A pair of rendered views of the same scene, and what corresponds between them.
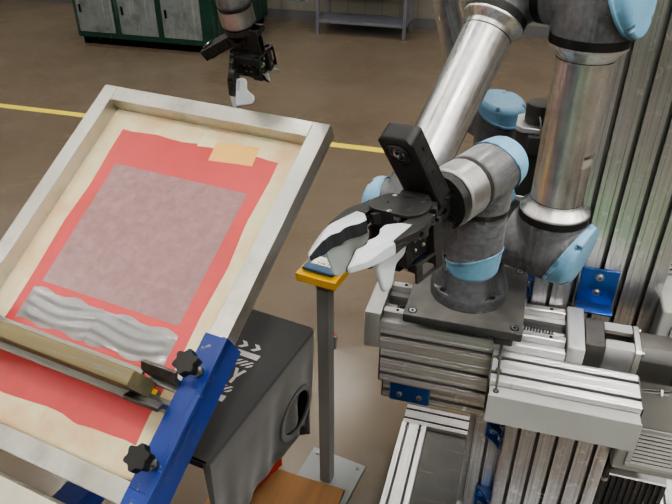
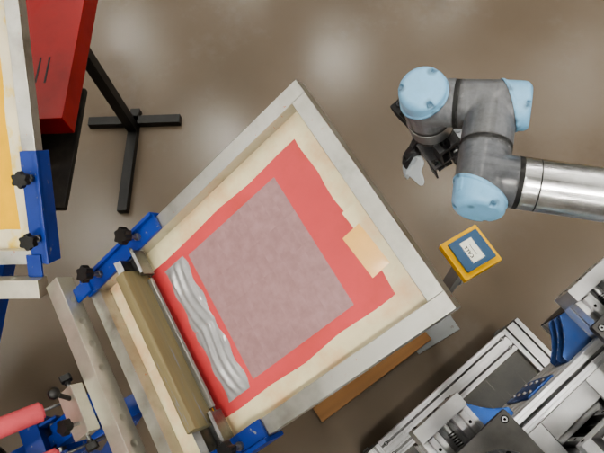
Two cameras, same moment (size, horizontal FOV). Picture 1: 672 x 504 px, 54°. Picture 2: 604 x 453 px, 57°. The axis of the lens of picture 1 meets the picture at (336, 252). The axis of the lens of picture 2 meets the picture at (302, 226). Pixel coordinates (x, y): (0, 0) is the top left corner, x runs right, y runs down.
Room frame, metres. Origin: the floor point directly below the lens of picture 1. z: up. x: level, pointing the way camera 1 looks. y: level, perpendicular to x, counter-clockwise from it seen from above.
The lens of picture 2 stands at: (0.94, 0.05, 2.53)
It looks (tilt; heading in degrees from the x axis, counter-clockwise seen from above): 68 degrees down; 44
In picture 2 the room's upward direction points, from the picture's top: 10 degrees counter-clockwise
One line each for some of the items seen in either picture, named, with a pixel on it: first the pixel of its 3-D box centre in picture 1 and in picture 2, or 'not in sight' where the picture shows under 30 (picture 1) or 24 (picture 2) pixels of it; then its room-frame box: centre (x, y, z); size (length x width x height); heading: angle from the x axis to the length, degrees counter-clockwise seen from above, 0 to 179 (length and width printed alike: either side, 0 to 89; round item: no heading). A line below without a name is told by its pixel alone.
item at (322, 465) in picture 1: (326, 384); (443, 293); (1.60, 0.03, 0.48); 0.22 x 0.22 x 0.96; 65
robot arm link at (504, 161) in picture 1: (485, 174); not in sight; (0.78, -0.20, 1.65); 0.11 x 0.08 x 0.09; 140
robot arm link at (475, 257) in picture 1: (465, 234); not in sight; (0.79, -0.18, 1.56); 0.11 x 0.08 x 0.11; 50
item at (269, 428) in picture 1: (256, 438); not in sight; (1.12, 0.20, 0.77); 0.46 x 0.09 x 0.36; 155
